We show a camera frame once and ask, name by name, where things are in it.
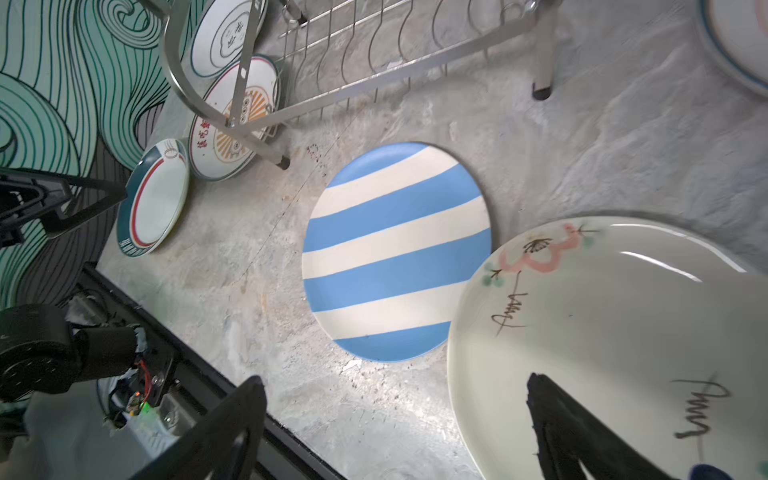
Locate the cream plate floral pattern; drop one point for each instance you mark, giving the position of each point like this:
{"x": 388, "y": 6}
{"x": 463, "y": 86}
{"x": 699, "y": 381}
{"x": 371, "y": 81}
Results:
{"x": 658, "y": 332}

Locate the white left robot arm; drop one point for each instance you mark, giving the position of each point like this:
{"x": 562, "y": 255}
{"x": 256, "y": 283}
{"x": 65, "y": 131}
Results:
{"x": 41, "y": 351}

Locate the steel wire dish rack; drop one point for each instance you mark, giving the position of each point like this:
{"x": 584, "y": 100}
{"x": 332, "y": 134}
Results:
{"x": 310, "y": 56}

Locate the white plate green flower outline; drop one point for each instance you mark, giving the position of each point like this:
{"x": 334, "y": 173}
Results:
{"x": 219, "y": 38}

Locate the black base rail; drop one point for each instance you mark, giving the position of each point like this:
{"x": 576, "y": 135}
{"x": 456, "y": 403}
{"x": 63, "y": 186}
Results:
{"x": 181, "y": 370}

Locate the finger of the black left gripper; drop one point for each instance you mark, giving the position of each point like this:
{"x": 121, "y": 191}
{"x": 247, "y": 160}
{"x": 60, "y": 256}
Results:
{"x": 64, "y": 219}

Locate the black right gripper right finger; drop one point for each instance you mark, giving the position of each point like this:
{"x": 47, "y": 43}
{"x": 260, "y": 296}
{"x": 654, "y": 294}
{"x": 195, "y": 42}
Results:
{"x": 573, "y": 443}

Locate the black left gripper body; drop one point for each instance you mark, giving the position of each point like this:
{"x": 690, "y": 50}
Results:
{"x": 28, "y": 195}

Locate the right white plate orange sunburst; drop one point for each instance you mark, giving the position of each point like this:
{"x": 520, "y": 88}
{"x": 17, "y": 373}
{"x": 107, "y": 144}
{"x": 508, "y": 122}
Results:
{"x": 734, "y": 34}

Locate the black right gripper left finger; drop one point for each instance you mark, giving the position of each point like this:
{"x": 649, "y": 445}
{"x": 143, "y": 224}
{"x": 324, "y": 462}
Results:
{"x": 222, "y": 445}

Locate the white plate green red rim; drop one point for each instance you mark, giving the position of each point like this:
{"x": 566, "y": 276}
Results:
{"x": 156, "y": 193}

